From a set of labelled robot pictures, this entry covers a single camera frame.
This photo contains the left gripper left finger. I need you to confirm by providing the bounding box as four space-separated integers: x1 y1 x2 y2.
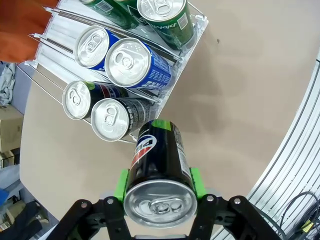
57 169 132 240

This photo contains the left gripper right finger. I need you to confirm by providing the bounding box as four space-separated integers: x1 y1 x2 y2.
189 166 273 240

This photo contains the black Pepsi can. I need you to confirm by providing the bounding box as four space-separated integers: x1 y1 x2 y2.
61 80 130 120
91 98 152 142
123 119 199 230

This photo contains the aluminium profile robot base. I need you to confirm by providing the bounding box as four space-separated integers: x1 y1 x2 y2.
246 58 320 240

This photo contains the brown cardboard box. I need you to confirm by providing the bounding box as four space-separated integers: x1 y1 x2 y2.
0 104 25 154

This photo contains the blue Pocari Sweat can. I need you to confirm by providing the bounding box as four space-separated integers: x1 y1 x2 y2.
73 25 121 72
104 37 174 90

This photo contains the grey cloth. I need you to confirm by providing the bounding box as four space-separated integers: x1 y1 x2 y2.
0 62 18 106

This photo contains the person in orange hoodie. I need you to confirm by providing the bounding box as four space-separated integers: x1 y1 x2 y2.
0 0 61 63

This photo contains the white wire can dispenser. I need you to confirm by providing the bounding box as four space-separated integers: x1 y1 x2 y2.
16 0 210 146

